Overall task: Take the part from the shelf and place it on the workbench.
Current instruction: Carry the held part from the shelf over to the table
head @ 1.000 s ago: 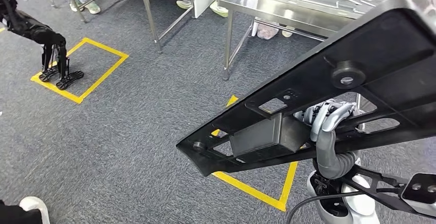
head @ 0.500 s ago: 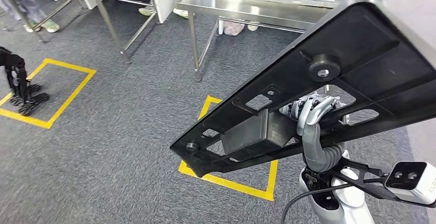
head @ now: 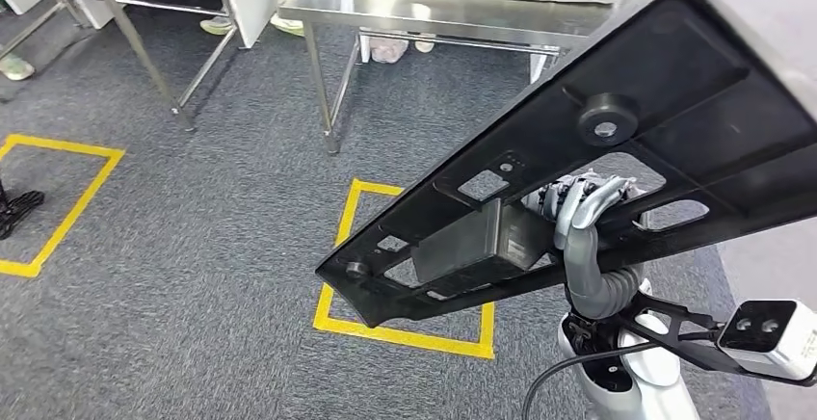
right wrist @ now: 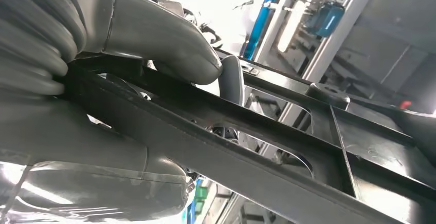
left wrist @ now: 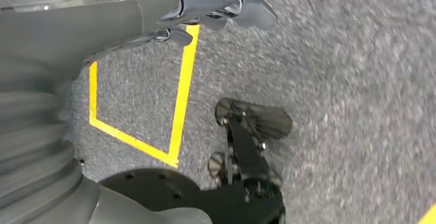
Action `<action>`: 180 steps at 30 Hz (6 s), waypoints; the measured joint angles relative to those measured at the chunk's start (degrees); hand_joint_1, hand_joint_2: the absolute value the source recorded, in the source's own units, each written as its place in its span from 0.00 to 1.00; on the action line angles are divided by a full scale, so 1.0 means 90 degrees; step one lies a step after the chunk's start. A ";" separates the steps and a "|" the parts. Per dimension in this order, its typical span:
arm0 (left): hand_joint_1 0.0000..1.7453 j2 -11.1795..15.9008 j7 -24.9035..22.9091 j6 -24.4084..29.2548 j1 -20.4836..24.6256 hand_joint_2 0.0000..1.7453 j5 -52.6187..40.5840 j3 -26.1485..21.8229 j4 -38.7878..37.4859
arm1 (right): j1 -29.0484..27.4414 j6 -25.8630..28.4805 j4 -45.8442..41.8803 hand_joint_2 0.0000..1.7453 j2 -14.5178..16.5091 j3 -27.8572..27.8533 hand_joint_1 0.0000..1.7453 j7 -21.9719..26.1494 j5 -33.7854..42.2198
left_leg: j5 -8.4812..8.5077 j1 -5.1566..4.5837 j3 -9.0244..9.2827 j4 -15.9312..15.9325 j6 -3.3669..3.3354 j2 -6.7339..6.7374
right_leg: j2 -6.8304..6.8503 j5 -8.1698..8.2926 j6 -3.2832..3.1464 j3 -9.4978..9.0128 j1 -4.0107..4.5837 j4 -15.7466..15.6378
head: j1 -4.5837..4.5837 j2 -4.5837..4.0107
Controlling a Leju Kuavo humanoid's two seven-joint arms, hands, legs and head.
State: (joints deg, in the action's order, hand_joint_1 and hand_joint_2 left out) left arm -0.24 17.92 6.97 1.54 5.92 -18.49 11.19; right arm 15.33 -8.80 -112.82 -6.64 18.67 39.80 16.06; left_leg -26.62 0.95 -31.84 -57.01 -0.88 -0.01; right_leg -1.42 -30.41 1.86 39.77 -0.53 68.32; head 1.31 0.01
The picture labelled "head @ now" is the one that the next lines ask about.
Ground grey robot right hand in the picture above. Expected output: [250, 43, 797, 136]
[523, 172, 640, 301]

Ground black plastic mounting plate part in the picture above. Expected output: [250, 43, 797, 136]
[314, 0, 817, 330]

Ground stainless steel workbench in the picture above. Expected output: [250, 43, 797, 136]
[277, 0, 643, 155]

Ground yellow floor tape square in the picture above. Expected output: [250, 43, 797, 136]
[312, 177, 497, 361]
[0, 134, 127, 279]

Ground person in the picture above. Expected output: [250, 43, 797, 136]
[368, 35, 437, 65]
[0, 53, 37, 83]
[199, 13, 306, 39]

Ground black ribbed base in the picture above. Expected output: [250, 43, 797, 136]
[0, 177, 46, 242]

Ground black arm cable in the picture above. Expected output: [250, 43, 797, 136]
[521, 337, 723, 420]

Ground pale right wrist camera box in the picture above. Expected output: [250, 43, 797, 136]
[716, 299, 817, 382]

